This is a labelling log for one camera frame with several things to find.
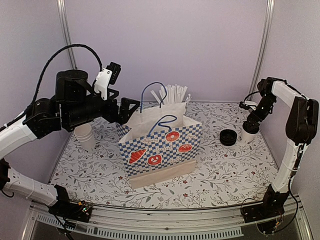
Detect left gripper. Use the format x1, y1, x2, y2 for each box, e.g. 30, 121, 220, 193
64, 88, 141, 127

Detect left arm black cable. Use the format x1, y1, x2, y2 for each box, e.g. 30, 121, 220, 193
0, 44, 103, 131

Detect front aluminium rail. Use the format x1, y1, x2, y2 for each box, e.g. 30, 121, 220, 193
22, 198, 315, 240

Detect floral table mat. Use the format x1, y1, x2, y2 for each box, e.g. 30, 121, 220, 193
50, 102, 278, 209

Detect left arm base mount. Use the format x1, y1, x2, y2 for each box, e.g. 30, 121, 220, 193
49, 185, 93, 223

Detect black plastic cup lid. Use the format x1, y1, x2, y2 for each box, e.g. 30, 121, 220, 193
244, 127, 258, 135

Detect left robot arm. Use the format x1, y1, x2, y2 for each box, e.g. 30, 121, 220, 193
0, 68, 140, 217

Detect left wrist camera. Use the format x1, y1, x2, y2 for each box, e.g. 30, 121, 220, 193
93, 62, 121, 101

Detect aluminium frame post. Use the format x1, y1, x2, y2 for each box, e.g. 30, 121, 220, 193
248, 0, 275, 99
56, 0, 77, 69

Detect bundle of white wrapped straws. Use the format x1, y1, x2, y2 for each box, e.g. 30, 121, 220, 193
150, 84, 192, 105

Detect checkered paper takeout bag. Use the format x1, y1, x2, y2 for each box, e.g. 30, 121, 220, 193
116, 102, 202, 189

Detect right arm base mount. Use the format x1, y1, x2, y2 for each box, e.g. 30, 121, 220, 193
240, 198, 285, 235

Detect stack of white paper cups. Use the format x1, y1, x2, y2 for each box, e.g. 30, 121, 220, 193
74, 123, 96, 153

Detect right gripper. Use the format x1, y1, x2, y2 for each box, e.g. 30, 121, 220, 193
247, 93, 277, 131

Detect stack of black lids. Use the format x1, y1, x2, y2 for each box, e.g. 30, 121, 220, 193
219, 129, 238, 146

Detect right aluminium frame post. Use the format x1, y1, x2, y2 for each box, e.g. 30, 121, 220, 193
248, 0, 275, 99

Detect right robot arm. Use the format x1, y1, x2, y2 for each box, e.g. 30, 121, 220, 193
239, 77, 319, 218

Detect left aluminium frame post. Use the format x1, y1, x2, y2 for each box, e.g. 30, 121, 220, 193
56, 0, 77, 69

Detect white paper coffee cup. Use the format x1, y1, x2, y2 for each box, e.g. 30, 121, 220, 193
240, 130, 256, 145

